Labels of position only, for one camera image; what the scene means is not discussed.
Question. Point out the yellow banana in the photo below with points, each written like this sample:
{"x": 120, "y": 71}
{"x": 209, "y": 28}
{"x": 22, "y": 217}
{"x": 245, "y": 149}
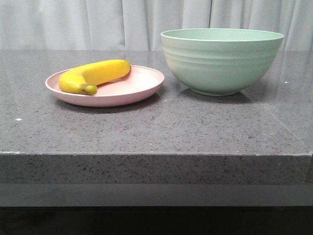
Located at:
{"x": 85, "y": 79}

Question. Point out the pink plate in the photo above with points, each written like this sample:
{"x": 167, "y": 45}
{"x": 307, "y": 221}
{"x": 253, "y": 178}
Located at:
{"x": 141, "y": 83}

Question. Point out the green bowl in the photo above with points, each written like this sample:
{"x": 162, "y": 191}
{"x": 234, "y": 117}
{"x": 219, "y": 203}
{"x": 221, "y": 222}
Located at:
{"x": 219, "y": 61}

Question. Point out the white curtain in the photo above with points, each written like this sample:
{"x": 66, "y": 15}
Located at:
{"x": 136, "y": 25}

